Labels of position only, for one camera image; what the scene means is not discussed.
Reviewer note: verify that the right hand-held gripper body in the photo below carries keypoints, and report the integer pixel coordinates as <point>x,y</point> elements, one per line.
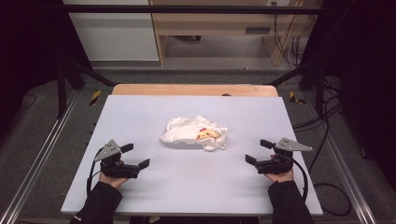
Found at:
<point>277,166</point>

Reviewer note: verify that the person's right hand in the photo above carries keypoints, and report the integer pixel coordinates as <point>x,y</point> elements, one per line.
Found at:
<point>281,178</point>

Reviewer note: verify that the yellow black floor tape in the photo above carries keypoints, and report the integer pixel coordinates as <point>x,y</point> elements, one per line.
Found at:
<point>95,97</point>
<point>294,98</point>

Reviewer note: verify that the wooden table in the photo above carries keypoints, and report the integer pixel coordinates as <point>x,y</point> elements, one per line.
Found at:
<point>193,90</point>

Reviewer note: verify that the white shirt with chick print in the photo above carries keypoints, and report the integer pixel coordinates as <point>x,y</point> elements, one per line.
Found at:
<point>190,133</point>

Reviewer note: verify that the aluminium rail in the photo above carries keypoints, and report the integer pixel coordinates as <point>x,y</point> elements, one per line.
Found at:
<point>345,174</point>
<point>40,155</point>

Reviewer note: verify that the person's left hand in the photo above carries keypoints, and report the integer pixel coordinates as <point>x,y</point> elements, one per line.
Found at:
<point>112,182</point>

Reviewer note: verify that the light wooden desk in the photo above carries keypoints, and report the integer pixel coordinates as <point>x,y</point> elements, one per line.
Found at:
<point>214,23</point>

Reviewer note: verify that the black curtain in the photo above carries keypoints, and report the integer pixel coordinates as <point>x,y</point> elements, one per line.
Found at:
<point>28,46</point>
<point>364,77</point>

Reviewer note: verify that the black metal stand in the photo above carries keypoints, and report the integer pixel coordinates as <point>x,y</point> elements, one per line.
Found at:
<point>62,90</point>
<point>319,90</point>

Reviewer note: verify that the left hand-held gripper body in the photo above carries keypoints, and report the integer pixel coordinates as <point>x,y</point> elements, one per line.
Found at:
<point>118,170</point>

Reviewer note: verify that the black metal frame bar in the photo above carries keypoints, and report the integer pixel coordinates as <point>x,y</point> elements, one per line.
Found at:
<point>186,9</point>

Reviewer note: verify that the white cabinet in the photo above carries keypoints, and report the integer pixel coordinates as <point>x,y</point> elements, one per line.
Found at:
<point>115,37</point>

